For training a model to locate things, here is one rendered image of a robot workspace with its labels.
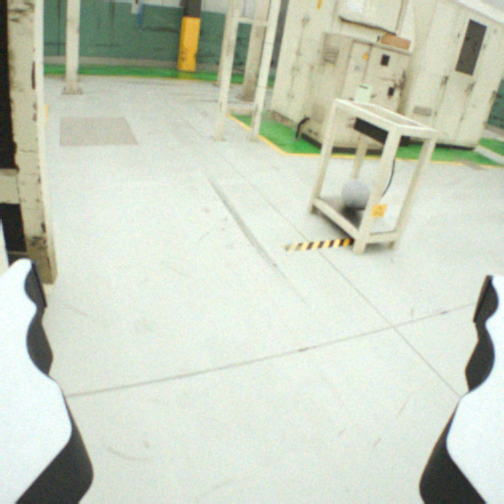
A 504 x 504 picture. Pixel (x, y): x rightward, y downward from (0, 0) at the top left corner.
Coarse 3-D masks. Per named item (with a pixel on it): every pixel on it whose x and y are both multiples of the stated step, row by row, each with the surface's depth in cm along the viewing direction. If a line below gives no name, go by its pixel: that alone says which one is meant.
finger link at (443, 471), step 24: (480, 312) 10; (480, 336) 8; (480, 360) 8; (480, 384) 7; (456, 408) 6; (480, 408) 6; (456, 432) 6; (480, 432) 6; (432, 456) 6; (456, 456) 6; (480, 456) 5; (432, 480) 6; (456, 480) 5; (480, 480) 5
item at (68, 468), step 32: (0, 288) 9; (32, 288) 10; (0, 320) 8; (32, 320) 8; (0, 352) 7; (32, 352) 8; (0, 384) 7; (32, 384) 7; (0, 416) 6; (32, 416) 6; (64, 416) 6; (0, 448) 5; (32, 448) 5; (64, 448) 6; (0, 480) 5; (32, 480) 5; (64, 480) 6
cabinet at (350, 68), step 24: (336, 48) 381; (360, 48) 369; (384, 48) 380; (336, 72) 386; (360, 72) 384; (384, 72) 395; (312, 96) 429; (336, 96) 391; (360, 96) 400; (384, 96) 412; (312, 120) 435; (312, 144) 442; (336, 144) 422
